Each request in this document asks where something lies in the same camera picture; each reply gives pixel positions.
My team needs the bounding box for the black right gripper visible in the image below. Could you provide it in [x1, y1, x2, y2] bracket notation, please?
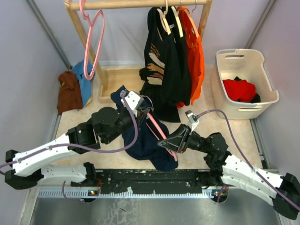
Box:
[157, 123, 210, 154]

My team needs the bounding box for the pink hanger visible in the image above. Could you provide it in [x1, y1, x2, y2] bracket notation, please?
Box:
[147, 112, 178, 162]
[79, 0, 105, 81]

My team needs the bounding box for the navy blue t shirt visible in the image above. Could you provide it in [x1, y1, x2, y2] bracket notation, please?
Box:
[111, 85, 178, 172]

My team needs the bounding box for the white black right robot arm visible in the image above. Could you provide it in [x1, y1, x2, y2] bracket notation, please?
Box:
[158, 124, 300, 220]

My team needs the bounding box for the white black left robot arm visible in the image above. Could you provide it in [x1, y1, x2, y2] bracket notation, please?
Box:
[1, 106, 150, 190]

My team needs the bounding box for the black printed t shirt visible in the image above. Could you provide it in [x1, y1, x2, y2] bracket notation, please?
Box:
[140, 7, 181, 123]

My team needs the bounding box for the light blue t shirt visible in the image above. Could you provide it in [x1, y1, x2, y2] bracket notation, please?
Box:
[71, 60, 93, 107]

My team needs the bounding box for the brown t shirt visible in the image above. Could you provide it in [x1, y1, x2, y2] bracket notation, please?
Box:
[57, 71, 83, 115]

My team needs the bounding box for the orange t shirt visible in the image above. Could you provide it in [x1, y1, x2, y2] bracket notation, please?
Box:
[176, 6, 205, 105]

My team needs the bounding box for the red t shirt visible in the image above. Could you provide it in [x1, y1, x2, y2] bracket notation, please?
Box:
[223, 79, 256, 103]

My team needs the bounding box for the cream hanger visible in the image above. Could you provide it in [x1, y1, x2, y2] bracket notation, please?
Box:
[171, 6, 184, 38]
[157, 0, 171, 35]

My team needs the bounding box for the wooden hanger under orange shirt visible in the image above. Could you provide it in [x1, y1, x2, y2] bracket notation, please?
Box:
[180, 5, 199, 38]

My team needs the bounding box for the wooden clothes rack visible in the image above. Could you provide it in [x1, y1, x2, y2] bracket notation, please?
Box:
[64, 0, 212, 103]

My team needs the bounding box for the white laundry basket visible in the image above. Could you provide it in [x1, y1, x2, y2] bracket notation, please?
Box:
[210, 49, 279, 120]

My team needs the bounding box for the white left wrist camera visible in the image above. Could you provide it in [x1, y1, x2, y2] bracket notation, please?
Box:
[120, 90, 143, 117]

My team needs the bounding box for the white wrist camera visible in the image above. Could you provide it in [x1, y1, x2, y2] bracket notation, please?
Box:
[185, 110, 199, 132]
[120, 90, 143, 117]

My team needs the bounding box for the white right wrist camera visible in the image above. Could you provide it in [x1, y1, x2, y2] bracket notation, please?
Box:
[185, 110, 199, 132]

